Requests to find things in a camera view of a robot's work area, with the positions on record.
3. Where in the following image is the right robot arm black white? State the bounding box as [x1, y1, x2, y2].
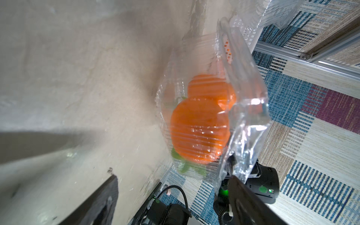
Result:
[213, 162, 286, 225]

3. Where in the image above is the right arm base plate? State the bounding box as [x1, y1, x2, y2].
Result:
[129, 182, 201, 225]

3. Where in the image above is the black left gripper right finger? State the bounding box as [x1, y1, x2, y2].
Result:
[228, 176, 287, 225]

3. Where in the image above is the clear clamshell container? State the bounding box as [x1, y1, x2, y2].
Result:
[230, 0, 305, 29]
[155, 17, 271, 188]

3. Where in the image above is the orange container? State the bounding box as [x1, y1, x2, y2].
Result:
[169, 98, 230, 164]
[187, 74, 237, 111]

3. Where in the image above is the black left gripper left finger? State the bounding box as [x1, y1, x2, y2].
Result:
[60, 175, 119, 225]

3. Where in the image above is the white plastic perforated basket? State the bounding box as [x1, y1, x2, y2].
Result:
[230, 15, 263, 53]

